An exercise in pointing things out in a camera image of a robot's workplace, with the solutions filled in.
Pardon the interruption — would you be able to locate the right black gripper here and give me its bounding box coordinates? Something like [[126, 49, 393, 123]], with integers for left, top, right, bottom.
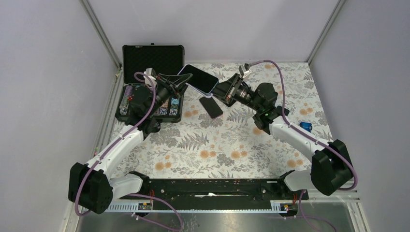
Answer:
[[206, 73, 262, 113]]

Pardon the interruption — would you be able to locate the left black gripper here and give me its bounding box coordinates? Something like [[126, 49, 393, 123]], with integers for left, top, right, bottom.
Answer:
[[148, 74, 195, 116]]

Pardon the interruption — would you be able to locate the phone with purple edge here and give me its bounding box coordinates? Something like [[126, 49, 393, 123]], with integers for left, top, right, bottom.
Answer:
[[199, 97, 223, 119]]

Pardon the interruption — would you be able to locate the teal-edged phone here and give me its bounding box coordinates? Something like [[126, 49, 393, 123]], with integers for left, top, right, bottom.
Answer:
[[178, 64, 219, 93]]

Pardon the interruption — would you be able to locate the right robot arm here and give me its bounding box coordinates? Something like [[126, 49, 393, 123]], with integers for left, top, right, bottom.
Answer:
[[212, 74, 354, 199]]

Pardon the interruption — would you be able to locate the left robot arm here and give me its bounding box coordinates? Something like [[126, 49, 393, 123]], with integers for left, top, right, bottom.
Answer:
[[68, 73, 192, 217]]

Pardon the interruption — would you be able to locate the black poker chip case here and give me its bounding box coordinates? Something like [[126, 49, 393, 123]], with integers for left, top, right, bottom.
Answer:
[[115, 43, 185, 123]]

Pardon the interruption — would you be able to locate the blue toy car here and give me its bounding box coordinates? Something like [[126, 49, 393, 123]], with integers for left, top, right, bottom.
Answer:
[[299, 122, 313, 132]]

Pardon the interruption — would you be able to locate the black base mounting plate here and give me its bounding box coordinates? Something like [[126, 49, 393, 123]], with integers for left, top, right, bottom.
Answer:
[[119, 177, 310, 212]]

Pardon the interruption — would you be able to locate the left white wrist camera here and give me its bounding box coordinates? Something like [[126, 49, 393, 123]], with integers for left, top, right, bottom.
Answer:
[[144, 68, 157, 89]]

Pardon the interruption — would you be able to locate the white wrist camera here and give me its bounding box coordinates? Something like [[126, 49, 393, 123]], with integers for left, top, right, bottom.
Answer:
[[144, 68, 157, 89], [239, 63, 251, 80]]

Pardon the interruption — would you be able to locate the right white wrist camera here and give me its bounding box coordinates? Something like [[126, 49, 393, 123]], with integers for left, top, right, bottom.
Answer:
[[239, 63, 251, 80]]

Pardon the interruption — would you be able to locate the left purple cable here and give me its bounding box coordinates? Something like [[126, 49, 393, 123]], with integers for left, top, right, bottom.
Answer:
[[74, 72, 185, 232]]

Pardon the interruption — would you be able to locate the purple cable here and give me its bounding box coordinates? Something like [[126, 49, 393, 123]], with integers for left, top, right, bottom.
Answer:
[[74, 72, 185, 232], [249, 59, 359, 232]]

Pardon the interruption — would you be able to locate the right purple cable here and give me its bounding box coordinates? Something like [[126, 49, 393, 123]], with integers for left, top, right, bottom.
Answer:
[[249, 59, 359, 232]]

